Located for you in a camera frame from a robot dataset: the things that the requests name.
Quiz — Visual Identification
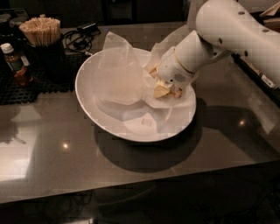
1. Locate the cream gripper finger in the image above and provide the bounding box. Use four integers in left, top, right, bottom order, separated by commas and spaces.
149, 65, 158, 78
153, 80, 170, 98

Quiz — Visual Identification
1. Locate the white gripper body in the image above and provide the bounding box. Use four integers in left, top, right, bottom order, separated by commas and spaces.
157, 46, 196, 88

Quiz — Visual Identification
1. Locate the white paper liner sheet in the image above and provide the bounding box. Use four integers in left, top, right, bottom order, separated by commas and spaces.
92, 24, 197, 135

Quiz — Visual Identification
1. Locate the yellow banana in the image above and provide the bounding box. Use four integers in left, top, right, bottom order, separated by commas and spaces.
169, 87, 183, 98

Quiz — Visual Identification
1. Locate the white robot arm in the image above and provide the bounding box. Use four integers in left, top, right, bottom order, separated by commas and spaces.
150, 0, 280, 98

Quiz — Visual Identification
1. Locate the large white bowl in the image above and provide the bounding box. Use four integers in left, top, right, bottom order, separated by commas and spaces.
75, 52, 196, 142

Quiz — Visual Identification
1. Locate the black power adapter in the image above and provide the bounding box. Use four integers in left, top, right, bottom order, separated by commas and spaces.
76, 23, 97, 32

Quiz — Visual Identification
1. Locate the black stick holder cup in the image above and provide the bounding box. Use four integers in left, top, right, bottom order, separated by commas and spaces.
31, 39, 69, 83

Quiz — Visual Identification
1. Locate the bundle of wooden stir sticks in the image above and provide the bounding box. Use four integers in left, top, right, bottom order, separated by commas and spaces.
19, 17, 60, 46

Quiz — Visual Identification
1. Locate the small brown sauce bottle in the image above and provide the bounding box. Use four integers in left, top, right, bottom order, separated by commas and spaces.
1, 43, 33, 87

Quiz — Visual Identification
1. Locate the black rubber grid mat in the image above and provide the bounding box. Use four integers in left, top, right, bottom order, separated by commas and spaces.
0, 54, 88, 105

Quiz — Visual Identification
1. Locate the dark lidded jar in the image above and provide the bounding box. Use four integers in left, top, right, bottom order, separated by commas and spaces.
0, 13, 27, 44

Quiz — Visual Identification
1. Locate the black coiled power cable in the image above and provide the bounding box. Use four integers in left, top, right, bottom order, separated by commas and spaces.
62, 29, 102, 56

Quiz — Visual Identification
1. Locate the black wire condiment rack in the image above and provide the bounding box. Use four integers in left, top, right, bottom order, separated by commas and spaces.
231, 9, 280, 108

